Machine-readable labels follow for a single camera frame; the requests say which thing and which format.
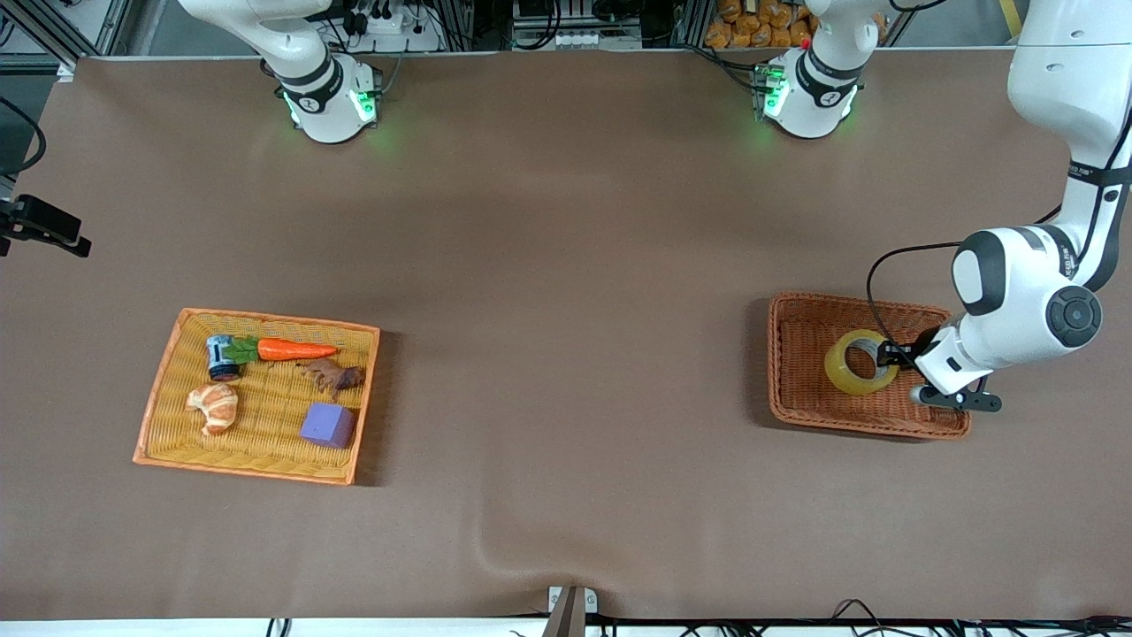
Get yellow clear tape roll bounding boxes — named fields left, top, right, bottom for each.
left=824, top=329, right=899, bottom=396

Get brown woven wicker basket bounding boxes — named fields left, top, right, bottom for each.
left=767, top=292, right=972, bottom=441

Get orange toy pile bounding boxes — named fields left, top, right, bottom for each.
left=706, top=0, right=816, bottom=50

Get brown toy animal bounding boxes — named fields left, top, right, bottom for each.
left=296, top=358, right=366, bottom=396

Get purple foam block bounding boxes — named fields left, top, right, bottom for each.
left=300, top=403, right=357, bottom=450

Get white power strip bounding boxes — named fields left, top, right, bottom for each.
left=347, top=3, right=445, bottom=54

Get orange toy carrot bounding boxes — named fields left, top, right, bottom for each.
left=223, top=336, right=340, bottom=365

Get yellow woven tray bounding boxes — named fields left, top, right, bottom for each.
left=133, top=307, right=381, bottom=487

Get small blue can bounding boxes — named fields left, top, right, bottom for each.
left=206, top=334, right=242, bottom=383

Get toy croissant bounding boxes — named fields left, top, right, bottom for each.
left=186, top=383, right=240, bottom=437

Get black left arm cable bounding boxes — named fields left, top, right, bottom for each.
left=866, top=205, right=1062, bottom=355

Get black table edge cables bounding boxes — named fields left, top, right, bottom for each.
left=827, top=599, right=1132, bottom=637

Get metal table bracket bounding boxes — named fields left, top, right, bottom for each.
left=546, top=584, right=599, bottom=637

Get black side camera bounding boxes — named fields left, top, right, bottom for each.
left=0, top=195, right=93, bottom=259

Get black looped cable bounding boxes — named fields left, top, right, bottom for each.
left=0, top=96, right=48, bottom=178

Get aluminium frame profile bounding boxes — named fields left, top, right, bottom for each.
left=0, top=0, right=134, bottom=72

